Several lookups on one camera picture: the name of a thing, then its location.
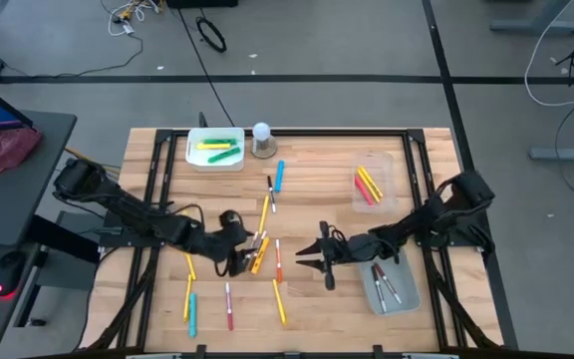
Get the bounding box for brown marker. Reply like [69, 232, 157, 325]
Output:
[244, 229, 268, 273]

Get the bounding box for coiled black cable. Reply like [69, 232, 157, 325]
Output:
[195, 16, 228, 54]

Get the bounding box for pink marker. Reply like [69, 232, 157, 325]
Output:
[224, 281, 235, 332]

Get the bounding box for orange marker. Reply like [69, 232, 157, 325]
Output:
[274, 238, 283, 284]

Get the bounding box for blue highlighter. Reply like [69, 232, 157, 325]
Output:
[273, 159, 286, 193]

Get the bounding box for white bulb table lamp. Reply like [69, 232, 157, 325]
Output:
[250, 122, 279, 160]

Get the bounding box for grey desk foot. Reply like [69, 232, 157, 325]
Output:
[529, 137, 574, 164]
[488, 0, 574, 36]

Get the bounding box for black desk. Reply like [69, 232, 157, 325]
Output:
[0, 110, 78, 359]

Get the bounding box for clear plastic container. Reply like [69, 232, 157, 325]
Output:
[351, 151, 401, 214]

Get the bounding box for teal highlighter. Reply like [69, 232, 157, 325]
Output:
[188, 292, 198, 338]

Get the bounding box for black box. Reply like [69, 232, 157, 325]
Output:
[165, 0, 239, 10]

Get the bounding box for pink pen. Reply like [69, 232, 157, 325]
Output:
[354, 174, 376, 207]

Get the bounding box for orange-yellow highlighter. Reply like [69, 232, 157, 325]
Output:
[250, 236, 271, 275]

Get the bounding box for white floor cable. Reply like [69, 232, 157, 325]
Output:
[524, 0, 574, 108]

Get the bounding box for black computer mouse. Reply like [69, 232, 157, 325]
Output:
[0, 250, 28, 298]

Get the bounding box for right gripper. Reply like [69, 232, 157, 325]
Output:
[295, 220, 372, 292]

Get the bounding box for white plastic bin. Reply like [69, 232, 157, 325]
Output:
[184, 127, 246, 174]

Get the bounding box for grey plastic tray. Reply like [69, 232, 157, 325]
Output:
[358, 247, 423, 317]

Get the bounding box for white and yellow cable bundle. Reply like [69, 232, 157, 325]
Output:
[100, 0, 161, 37]

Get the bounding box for black aluminium table frame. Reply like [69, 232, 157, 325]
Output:
[80, 128, 505, 359]

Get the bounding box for thin black floor cable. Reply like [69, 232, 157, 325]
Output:
[0, 19, 144, 81]

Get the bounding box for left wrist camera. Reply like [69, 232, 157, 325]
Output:
[218, 209, 244, 231]

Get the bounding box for yellow cables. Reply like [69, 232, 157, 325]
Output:
[65, 147, 122, 177]

